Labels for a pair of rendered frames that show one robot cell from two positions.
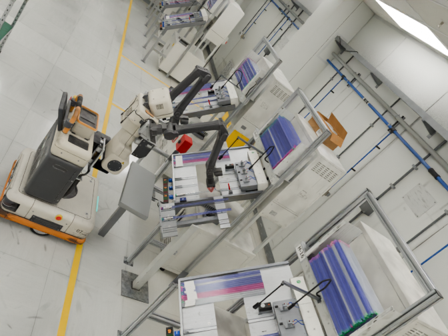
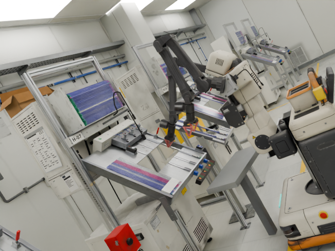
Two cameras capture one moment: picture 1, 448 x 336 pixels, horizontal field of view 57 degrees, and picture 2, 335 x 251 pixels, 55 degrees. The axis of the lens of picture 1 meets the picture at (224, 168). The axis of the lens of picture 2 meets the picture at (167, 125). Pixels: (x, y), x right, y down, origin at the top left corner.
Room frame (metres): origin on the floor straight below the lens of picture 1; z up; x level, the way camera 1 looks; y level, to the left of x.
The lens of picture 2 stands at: (4.22, 2.27, 1.32)
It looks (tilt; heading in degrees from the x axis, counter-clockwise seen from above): 5 degrees down; 241
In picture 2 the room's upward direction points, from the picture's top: 30 degrees counter-clockwise
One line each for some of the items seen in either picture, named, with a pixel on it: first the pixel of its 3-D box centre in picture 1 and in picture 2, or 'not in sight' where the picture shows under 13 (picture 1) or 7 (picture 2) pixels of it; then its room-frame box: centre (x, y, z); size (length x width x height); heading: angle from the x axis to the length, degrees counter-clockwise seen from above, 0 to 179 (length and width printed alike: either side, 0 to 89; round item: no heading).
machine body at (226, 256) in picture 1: (203, 235); (154, 237); (3.43, -0.29, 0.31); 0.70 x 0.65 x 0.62; 29
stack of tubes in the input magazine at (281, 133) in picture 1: (281, 143); (92, 103); (3.32, -0.22, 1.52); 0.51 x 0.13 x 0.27; 29
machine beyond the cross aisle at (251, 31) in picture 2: not in sight; (258, 55); (-2.22, -3.40, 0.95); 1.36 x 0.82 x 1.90; 119
